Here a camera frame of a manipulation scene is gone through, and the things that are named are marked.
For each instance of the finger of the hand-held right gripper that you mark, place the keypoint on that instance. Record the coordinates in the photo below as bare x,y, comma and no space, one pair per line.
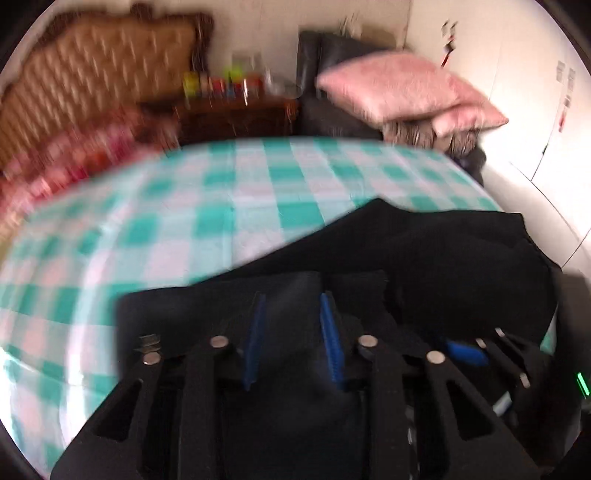
464,351
505,353

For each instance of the red floral blanket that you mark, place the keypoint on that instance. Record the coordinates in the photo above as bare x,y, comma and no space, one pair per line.
69,157

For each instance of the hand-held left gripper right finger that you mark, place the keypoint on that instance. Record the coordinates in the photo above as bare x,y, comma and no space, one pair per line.
330,344

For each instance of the black leather armchair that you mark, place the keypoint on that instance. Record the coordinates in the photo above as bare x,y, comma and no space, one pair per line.
323,121

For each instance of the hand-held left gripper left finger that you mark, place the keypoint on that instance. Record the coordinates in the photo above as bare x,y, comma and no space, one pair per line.
254,344

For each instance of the tufted tan carved headboard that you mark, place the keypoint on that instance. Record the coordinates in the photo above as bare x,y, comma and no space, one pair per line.
92,69

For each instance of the small pink floral pillow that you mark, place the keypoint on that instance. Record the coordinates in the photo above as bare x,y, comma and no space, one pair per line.
471,121

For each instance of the black diamond tassel ornament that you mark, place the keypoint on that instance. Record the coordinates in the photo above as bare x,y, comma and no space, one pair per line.
448,44

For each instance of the teal white checked tablecloth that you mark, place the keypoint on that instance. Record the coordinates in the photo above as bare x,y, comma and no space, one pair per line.
184,221

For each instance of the red box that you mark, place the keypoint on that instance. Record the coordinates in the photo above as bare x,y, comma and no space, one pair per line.
218,86

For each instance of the yellow jar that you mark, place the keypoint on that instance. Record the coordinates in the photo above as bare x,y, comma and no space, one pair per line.
190,83

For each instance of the large pink floral pillow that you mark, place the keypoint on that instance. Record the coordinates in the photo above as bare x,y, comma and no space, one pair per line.
397,85

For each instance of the plaid beige blanket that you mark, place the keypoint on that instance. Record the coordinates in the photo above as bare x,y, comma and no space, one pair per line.
415,136

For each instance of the dark wooden nightstand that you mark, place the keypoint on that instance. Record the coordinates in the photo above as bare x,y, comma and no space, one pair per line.
231,121

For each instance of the black pants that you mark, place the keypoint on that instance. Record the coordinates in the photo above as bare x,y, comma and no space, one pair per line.
438,258

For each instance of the white wardrobe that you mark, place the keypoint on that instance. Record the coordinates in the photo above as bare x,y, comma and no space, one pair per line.
517,83

